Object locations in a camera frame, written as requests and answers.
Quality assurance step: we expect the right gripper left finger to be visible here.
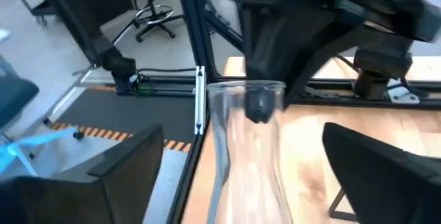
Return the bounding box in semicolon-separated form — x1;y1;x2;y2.
0;123;165;224

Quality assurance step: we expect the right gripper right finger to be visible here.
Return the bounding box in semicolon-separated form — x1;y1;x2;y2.
322;122;441;224

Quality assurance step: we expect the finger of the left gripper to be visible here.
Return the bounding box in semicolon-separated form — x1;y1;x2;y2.
240;0;345;123

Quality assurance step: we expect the clear smooth waisted glass vase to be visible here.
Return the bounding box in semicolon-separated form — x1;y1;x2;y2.
205;80;294;224

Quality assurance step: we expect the black office stool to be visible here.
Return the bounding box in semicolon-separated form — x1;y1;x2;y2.
130;0;187;44

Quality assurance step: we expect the black wheeled cart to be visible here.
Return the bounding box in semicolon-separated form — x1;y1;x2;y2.
5;0;58;27

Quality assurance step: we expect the silver frame strip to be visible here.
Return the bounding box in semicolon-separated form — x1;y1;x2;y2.
194;65;207;136

